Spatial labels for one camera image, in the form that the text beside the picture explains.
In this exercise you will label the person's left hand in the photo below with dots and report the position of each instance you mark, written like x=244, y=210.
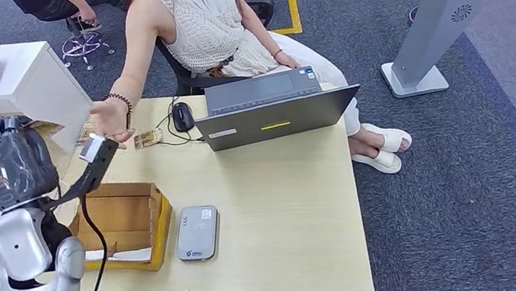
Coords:
x=288, y=60

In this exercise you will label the person's right hand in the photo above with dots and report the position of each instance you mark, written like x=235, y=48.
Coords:
x=110, y=118

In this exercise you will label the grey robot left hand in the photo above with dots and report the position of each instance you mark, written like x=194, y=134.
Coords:
x=8, y=168

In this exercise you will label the person in background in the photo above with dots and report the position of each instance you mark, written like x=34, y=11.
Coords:
x=44, y=4

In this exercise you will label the grey card reader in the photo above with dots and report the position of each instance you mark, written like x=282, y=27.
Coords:
x=198, y=233

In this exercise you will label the grey laptop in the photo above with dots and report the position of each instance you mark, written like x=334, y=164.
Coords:
x=280, y=120

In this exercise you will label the black computer mouse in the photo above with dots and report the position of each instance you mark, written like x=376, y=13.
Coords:
x=183, y=116

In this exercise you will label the white cabinet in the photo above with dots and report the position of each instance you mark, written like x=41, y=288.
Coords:
x=36, y=86

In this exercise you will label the stool with chrome base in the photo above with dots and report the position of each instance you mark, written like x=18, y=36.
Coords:
x=83, y=42

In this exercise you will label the black office chair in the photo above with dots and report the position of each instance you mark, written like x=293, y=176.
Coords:
x=179, y=74

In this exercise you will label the cardboard box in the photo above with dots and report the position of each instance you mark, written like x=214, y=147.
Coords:
x=119, y=218

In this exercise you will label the white sandal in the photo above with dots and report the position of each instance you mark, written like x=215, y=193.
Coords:
x=391, y=136
x=382, y=163

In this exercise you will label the white paper slip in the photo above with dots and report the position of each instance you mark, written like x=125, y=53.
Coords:
x=125, y=257

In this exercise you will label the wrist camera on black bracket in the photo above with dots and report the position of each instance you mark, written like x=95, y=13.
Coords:
x=100, y=161

